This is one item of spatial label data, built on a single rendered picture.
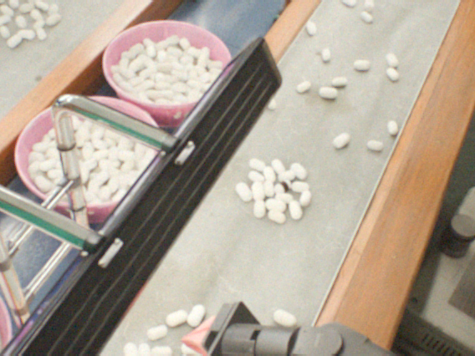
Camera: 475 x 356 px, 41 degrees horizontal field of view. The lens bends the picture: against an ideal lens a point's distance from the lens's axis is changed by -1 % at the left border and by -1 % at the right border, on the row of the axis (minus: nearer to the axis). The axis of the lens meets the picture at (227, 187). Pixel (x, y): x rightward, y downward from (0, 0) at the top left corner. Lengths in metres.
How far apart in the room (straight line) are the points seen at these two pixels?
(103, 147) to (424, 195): 0.60
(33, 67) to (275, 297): 0.71
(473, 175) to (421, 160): 1.14
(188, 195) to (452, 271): 0.89
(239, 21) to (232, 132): 0.86
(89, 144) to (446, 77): 0.77
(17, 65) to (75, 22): 0.18
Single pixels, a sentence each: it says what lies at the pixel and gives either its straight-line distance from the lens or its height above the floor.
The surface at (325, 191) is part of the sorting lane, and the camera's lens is 1.17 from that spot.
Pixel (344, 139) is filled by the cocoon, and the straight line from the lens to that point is 1.24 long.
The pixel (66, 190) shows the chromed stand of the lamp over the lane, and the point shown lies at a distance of 0.86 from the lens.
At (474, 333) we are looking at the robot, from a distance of 1.43.
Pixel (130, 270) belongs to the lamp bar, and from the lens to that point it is 0.65.
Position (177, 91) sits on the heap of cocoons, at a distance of 1.32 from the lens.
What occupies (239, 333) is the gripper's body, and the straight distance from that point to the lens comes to 0.80.
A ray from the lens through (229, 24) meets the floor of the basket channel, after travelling 1.60.
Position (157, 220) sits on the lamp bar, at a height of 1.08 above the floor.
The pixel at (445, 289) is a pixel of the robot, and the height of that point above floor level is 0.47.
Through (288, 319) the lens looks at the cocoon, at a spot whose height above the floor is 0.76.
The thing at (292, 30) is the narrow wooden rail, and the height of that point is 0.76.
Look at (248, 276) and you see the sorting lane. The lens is 1.05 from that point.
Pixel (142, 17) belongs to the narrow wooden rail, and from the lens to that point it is 1.49.
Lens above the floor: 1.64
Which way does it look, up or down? 51 degrees down
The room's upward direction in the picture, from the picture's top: 7 degrees clockwise
